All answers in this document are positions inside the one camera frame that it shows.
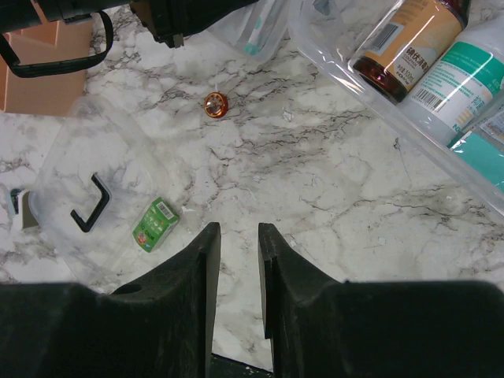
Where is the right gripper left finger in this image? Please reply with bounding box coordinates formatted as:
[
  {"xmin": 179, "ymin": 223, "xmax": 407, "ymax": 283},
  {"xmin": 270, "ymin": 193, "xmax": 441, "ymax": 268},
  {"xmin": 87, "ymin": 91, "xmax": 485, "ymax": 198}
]
[{"xmin": 1, "ymin": 222, "xmax": 221, "ymax": 377}]

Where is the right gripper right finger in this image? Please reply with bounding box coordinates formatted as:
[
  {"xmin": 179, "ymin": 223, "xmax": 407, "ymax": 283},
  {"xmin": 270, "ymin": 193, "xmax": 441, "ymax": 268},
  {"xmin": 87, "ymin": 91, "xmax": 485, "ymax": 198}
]
[{"xmin": 258, "ymin": 223, "xmax": 503, "ymax": 377}]

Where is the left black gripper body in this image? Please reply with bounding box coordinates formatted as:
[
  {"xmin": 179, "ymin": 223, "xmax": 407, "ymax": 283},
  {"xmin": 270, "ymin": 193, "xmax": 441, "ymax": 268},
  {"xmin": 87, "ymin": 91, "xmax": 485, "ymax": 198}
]
[{"xmin": 129, "ymin": 0, "xmax": 255, "ymax": 48}]

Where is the clear plastic tray insert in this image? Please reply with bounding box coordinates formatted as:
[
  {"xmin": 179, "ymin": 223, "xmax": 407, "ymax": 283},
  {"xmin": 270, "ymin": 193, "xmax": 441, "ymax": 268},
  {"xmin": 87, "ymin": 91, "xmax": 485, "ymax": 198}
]
[{"xmin": 207, "ymin": 0, "xmax": 289, "ymax": 65}]

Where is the small copper tin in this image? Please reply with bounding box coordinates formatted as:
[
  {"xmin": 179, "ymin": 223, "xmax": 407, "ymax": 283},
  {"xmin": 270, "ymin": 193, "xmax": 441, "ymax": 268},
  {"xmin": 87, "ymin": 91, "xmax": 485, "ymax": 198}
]
[{"xmin": 204, "ymin": 91, "xmax": 229, "ymax": 119}]

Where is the green small medicine box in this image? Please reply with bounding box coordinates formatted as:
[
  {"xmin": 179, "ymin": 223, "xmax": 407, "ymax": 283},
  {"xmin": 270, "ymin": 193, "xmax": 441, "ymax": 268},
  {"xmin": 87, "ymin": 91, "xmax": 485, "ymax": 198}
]
[{"xmin": 132, "ymin": 197, "xmax": 180, "ymax": 253}]

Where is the brown medicine bottle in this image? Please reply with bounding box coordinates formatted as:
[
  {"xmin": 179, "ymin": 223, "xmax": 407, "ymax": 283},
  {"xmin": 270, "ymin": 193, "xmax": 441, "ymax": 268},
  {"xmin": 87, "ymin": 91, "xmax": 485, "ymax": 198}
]
[{"xmin": 353, "ymin": 0, "xmax": 471, "ymax": 103}]

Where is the clear first aid box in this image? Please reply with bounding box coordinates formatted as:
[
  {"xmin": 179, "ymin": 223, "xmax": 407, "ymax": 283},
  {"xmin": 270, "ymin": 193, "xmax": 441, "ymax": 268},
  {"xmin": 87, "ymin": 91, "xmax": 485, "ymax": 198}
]
[{"xmin": 287, "ymin": 1, "xmax": 503, "ymax": 214}]

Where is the white green-label bottle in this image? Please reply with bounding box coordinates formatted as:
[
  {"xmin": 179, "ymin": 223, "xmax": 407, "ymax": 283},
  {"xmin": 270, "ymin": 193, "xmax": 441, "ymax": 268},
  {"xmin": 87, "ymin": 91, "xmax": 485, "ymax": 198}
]
[{"xmin": 399, "ymin": 12, "xmax": 503, "ymax": 146}]

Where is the teal white swab packet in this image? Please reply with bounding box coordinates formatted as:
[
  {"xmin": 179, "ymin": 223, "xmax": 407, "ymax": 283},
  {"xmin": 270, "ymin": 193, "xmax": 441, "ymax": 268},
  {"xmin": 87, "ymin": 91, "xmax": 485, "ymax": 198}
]
[{"xmin": 244, "ymin": 1, "xmax": 277, "ymax": 56}]

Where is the teal bandage packet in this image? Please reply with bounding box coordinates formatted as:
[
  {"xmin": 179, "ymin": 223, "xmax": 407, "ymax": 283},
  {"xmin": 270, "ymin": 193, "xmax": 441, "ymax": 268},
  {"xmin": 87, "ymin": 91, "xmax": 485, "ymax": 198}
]
[{"xmin": 450, "ymin": 111, "xmax": 503, "ymax": 187}]

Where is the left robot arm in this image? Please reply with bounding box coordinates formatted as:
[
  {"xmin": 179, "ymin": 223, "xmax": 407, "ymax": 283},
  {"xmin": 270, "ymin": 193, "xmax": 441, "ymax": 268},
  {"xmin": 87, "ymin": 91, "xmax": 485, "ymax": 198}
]
[{"xmin": 1, "ymin": 0, "xmax": 254, "ymax": 48}]

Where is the peach plastic file organizer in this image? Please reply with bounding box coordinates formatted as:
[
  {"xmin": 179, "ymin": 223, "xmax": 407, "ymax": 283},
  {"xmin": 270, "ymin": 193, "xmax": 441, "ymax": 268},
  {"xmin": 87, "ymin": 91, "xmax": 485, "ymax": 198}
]
[{"xmin": 0, "ymin": 19, "xmax": 94, "ymax": 117}]

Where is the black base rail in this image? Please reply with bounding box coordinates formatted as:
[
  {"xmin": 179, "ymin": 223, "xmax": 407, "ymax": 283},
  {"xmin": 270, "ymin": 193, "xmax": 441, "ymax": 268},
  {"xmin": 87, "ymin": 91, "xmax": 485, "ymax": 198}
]
[{"xmin": 209, "ymin": 354, "xmax": 273, "ymax": 378}]

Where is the clear box lid black handle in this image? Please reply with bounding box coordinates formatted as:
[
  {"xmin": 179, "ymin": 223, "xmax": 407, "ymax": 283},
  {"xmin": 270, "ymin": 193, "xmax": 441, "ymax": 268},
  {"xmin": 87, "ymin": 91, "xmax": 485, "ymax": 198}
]
[{"xmin": 29, "ymin": 96, "xmax": 176, "ymax": 285}]

